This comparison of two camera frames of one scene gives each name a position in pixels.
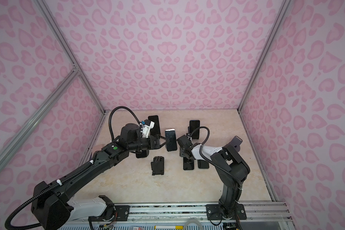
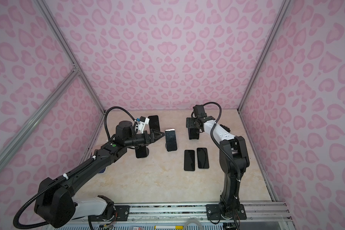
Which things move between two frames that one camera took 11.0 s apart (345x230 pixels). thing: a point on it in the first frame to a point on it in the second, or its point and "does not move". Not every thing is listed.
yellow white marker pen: (168, 227) does not move
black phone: (188, 164) does not move
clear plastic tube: (193, 220) does not move
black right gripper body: (182, 152) to (193, 122)
